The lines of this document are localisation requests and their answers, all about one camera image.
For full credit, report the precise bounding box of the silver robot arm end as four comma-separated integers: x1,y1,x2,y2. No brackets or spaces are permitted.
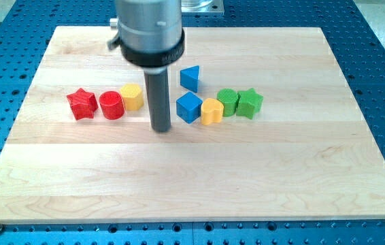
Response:
107,0,185,68

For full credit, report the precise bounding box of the yellow heart block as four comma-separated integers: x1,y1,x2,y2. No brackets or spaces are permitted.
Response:
201,98,224,125

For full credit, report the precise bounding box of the blue cube block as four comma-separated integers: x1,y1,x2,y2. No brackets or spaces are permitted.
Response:
176,92,203,124

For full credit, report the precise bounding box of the green cylinder block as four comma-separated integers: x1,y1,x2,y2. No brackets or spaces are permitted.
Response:
217,88,239,117

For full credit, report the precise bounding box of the blue triangle block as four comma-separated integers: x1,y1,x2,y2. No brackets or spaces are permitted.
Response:
180,65,200,93

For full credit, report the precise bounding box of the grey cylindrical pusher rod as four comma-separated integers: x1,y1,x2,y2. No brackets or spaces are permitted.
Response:
144,67,171,132

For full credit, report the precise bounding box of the green star block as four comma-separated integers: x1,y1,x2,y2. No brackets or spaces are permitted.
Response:
236,88,263,120

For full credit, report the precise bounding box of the yellow hexagon block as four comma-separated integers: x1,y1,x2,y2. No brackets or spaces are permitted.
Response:
120,84,144,111

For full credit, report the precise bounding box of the red cylinder block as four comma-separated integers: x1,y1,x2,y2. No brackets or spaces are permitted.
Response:
99,91,124,120

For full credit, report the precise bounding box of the red star block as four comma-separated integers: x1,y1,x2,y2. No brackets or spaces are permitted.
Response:
67,88,98,120

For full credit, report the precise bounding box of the wooden board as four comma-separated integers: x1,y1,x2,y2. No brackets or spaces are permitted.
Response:
0,27,385,224

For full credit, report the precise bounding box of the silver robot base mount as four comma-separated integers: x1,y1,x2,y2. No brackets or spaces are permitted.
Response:
182,0,224,16

